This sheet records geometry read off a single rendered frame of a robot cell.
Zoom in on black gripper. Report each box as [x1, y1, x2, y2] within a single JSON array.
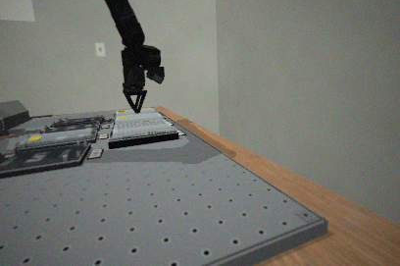
[[123, 65, 147, 113]]

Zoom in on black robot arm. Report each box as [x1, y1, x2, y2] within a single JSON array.
[[105, 0, 165, 83]]

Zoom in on grey operator panel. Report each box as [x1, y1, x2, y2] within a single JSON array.
[[0, 100, 53, 131]]

